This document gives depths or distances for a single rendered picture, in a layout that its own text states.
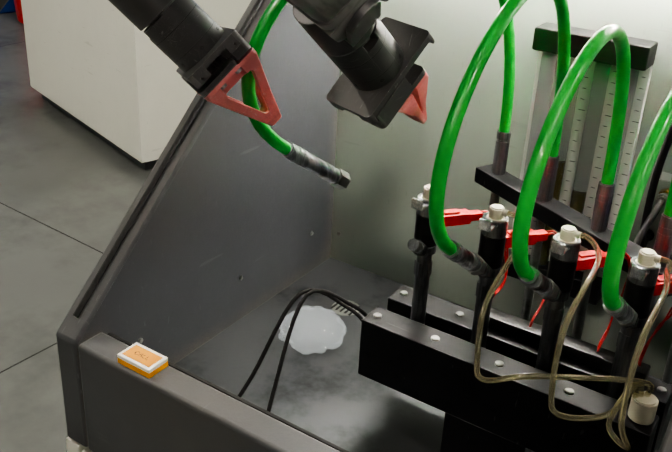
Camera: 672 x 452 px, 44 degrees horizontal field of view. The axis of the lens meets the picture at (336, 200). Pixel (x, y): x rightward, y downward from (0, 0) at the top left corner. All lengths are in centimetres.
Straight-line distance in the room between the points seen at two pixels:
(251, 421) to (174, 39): 39
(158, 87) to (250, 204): 256
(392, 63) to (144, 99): 298
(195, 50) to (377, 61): 18
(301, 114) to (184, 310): 33
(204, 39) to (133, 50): 284
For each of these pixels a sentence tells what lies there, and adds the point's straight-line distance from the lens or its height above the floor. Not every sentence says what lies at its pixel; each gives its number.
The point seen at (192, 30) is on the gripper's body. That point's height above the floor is 133.
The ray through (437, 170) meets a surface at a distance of 74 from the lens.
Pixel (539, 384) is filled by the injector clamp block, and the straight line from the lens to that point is 94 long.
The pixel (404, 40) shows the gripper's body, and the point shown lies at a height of 133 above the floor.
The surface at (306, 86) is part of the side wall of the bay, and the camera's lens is 124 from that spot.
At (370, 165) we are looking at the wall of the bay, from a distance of 133.
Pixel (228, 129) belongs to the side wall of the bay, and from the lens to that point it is 112.
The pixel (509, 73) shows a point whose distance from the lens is 107.
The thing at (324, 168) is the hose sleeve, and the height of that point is 117.
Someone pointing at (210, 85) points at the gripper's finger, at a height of 128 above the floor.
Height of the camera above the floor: 153
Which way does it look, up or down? 25 degrees down
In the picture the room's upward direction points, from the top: 3 degrees clockwise
